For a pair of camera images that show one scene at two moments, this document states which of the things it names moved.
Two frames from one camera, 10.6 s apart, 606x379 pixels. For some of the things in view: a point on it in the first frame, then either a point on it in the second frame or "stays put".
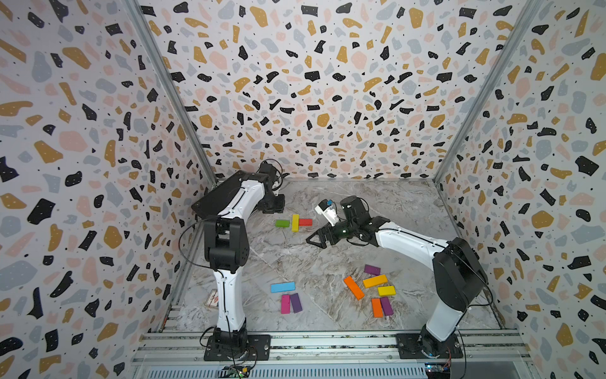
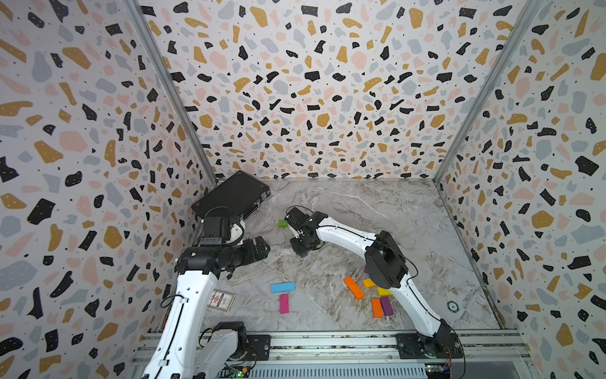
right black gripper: (327, 230) -> (298, 250)
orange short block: (377, 309) stays put
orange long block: (353, 287) stays put
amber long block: (375, 281) stays put
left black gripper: (278, 208) -> (251, 255)
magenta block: (286, 304) stays put
